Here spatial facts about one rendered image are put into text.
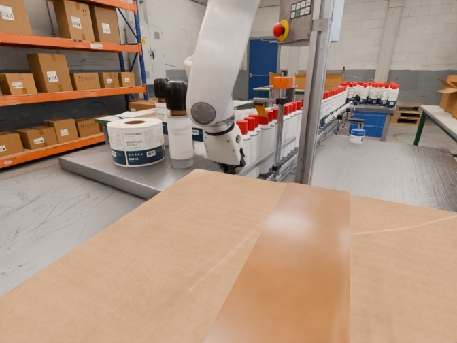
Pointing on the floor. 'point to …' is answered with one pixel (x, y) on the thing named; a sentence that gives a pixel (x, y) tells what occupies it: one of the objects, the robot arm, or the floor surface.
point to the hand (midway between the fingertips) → (230, 173)
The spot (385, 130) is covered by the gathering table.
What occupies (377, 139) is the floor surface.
